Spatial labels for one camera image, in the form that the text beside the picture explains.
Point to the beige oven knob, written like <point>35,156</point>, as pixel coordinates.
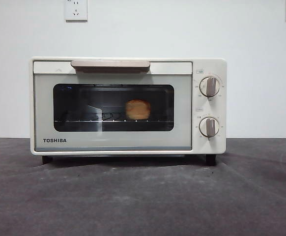
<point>209,86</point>
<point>208,126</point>

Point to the cream Toshiba toaster oven body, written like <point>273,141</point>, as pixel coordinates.
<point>196,147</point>

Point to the golden brown bread loaf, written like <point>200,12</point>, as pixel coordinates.
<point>138,109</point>

